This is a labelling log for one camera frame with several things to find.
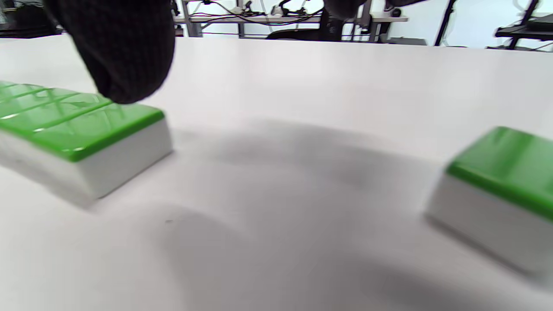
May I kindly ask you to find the person's right hand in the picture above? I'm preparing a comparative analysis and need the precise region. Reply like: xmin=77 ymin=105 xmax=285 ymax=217
xmin=43 ymin=0 xmax=368 ymax=105

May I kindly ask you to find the group of green mahjong tiles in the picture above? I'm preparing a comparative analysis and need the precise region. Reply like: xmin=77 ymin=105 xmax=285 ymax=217
xmin=0 ymin=80 xmax=174 ymax=208

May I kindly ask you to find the circle print green mahjong tile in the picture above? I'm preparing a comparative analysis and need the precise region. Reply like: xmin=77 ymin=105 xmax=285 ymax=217
xmin=423 ymin=125 xmax=553 ymax=281

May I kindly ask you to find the black office chair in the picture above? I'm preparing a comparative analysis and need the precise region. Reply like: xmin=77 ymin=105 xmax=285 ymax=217
xmin=264 ymin=13 xmax=346 ymax=41

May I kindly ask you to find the black desk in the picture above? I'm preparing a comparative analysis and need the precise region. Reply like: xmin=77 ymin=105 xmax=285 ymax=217
xmin=495 ymin=13 xmax=553 ymax=50

